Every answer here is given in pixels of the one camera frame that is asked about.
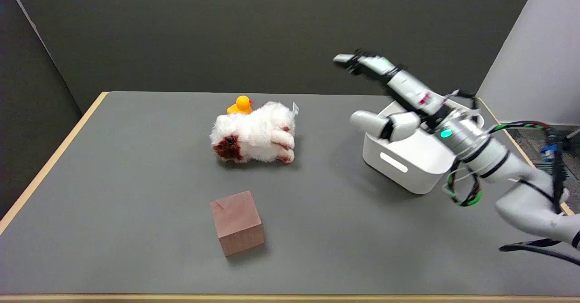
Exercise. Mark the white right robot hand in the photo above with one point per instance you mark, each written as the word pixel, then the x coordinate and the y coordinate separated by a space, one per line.
pixel 403 88

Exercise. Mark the yellow rubber duck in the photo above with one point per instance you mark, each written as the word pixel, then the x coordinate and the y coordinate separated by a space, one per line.
pixel 240 105

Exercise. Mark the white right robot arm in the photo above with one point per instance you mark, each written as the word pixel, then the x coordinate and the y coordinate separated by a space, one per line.
pixel 503 167

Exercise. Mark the white plastic bin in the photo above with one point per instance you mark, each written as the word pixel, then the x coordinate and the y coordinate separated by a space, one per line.
pixel 410 158

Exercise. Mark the white plush dog toy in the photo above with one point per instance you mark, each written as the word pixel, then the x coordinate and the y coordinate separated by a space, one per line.
pixel 253 133

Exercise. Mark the wooden cube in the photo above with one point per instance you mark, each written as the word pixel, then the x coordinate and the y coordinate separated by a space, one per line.
pixel 237 222

